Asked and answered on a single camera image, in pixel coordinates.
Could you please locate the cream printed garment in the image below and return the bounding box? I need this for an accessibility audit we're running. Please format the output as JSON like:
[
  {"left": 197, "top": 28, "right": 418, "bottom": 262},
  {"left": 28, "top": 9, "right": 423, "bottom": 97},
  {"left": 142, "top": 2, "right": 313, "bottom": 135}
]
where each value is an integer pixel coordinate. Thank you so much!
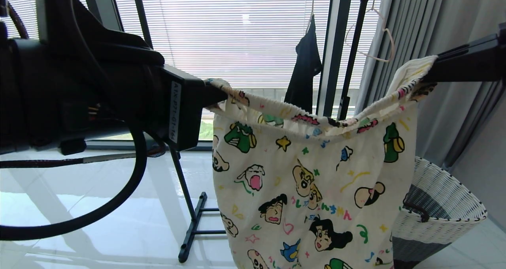
[{"left": 206, "top": 55, "right": 438, "bottom": 269}]

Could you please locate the beige curtain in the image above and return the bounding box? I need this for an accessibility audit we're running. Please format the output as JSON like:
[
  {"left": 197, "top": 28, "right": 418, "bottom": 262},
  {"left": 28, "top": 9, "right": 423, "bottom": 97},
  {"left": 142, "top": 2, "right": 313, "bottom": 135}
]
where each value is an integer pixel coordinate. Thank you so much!
[{"left": 356, "top": 0, "right": 506, "bottom": 170}]

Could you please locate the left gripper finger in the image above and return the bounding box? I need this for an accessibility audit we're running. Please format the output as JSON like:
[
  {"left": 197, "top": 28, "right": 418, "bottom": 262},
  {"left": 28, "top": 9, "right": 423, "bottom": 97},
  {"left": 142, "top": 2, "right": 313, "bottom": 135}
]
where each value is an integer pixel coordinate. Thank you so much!
[{"left": 204, "top": 80, "right": 229, "bottom": 108}]

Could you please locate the black clothes rack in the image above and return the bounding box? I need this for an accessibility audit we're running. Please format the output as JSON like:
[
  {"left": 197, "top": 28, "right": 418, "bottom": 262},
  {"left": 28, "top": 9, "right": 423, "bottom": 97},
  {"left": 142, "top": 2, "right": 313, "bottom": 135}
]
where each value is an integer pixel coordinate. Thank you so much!
[{"left": 22, "top": 0, "right": 451, "bottom": 263}]

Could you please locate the black cable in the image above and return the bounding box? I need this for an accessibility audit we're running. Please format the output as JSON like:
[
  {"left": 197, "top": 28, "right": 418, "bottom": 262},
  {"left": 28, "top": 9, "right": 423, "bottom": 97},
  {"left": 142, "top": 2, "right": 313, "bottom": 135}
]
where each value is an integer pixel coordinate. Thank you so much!
[
  {"left": 0, "top": 144, "right": 167, "bottom": 169},
  {"left": 0, "top": 131, "right": 147, "bottom": 241}
]

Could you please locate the black garment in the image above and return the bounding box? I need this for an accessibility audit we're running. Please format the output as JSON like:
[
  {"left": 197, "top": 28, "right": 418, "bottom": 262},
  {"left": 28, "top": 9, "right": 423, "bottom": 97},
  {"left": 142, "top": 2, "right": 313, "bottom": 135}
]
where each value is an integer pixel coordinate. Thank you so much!
[{"left": 284, "top": 16, "right": 323, "bottom": 113}]

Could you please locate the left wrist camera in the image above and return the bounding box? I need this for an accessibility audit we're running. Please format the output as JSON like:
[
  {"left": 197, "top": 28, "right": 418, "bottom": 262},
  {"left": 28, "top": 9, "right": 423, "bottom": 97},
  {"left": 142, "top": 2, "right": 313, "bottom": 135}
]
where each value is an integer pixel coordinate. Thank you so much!
[{"left": 34, "top": 0, "right": 143, "bottom": 44}]

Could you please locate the white laundry basket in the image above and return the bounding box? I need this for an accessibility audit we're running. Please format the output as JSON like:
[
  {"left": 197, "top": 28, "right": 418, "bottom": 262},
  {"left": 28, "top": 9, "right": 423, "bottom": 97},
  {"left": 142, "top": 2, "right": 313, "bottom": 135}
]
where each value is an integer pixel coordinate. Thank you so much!
[{"left": 391, "top": 156, "right": 488, "bottom": 269}]

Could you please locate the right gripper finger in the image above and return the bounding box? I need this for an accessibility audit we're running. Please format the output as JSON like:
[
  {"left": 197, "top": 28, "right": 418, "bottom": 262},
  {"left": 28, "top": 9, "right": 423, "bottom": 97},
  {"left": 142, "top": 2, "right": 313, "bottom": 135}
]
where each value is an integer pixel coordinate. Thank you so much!
[{"left": 421, "top": 22, "right": 506, "bottom": 83}]

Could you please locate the window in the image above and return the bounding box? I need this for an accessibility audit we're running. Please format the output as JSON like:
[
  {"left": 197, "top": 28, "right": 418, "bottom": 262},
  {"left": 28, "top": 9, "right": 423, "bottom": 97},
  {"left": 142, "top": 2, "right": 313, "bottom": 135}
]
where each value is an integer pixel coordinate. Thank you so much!
[{"left": 0, "top": 0, "right": 382, "bottom": 151}]

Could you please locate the pink clothes hanger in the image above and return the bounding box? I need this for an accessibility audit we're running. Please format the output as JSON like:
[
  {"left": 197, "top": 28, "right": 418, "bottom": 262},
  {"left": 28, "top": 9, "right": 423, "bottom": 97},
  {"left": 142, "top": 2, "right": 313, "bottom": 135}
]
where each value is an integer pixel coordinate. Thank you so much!
[
  {"left": 344, "top": 6, "right": 396, "bottom": 63},
  {"left": 304, "top": 0, "right": 317, "bottom": 34}
]

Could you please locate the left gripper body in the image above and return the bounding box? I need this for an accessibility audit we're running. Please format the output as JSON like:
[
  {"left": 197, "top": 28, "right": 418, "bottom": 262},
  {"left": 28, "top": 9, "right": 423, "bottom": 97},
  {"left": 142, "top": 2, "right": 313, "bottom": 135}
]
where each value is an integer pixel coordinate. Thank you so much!
[{"left": 79, "top": 51, "right": 207, "bottom": 152}]

